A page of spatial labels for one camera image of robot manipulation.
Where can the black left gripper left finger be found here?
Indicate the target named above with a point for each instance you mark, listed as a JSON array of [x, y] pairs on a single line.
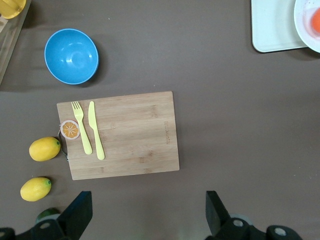
[[76, 215]]

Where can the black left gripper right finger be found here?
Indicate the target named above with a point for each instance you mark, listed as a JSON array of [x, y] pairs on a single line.
[[217, 220]]

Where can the white round plate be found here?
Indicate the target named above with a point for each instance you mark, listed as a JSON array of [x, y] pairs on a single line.
[[305, 25]]

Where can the orange fruit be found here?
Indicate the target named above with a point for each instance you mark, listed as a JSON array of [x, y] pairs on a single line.
[[316, 21]]

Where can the dark green lime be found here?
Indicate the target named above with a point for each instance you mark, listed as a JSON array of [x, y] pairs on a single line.
[[47, 213]]

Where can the yellow lemon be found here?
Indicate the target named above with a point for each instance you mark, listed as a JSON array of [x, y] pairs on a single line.
[[44, 149], [35, 189]]

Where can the yellow plastic fork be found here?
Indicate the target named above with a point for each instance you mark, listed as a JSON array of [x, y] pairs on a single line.
[[82, 130]]

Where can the round orange slice tag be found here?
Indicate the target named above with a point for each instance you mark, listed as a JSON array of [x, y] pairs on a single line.
[[70, 129]]

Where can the yellow plastic knife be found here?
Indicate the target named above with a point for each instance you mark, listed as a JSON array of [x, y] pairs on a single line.
[[95, 130]]

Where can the wooden cutting board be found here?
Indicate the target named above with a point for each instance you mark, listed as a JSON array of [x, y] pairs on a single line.
[[135, 135]]

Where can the blue bowl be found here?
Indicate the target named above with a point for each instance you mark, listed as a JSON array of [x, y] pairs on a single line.
[[71, 56]]

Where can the wooden peg rack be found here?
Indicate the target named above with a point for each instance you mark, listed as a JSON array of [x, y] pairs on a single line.
[[12, 30]]

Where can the cream bear print tray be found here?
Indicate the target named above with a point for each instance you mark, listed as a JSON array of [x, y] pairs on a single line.
[[272, 25]]

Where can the yellow cup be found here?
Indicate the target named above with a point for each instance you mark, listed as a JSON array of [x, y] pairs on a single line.
[[11, 8]]

